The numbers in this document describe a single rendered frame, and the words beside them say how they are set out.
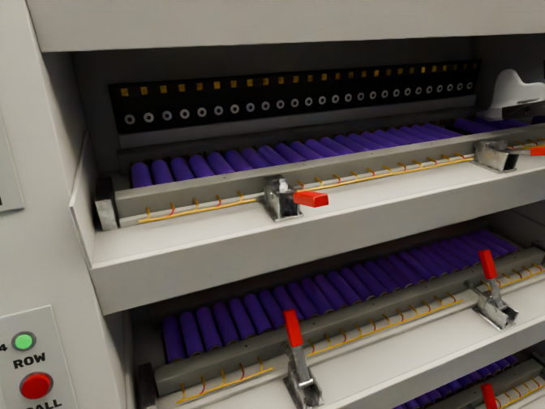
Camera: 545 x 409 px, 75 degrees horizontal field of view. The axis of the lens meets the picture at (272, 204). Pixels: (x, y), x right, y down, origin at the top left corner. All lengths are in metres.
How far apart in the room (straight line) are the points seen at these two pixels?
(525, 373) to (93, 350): 0.62
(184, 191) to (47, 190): 0.11
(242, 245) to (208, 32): 0.17
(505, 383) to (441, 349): 0.23
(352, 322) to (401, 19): 0.32
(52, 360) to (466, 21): 0.46
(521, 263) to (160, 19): 0.56
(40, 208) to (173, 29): 0.15
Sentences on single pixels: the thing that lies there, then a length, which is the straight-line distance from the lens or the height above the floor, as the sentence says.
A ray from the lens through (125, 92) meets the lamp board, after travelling 0.44.
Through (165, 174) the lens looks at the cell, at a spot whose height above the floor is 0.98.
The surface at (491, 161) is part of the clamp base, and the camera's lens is 0.48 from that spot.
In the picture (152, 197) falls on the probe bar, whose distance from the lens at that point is 0.32.
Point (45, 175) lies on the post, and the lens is 0.28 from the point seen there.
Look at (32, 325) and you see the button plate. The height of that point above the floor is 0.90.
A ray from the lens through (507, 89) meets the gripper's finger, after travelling 0.54.
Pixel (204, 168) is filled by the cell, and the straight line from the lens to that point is 0.37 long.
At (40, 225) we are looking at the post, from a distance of 0.28.
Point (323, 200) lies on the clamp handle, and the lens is 0.25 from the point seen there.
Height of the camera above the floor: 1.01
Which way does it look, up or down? 11 degrees down
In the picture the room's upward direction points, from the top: 7 degrees counter-clockwise
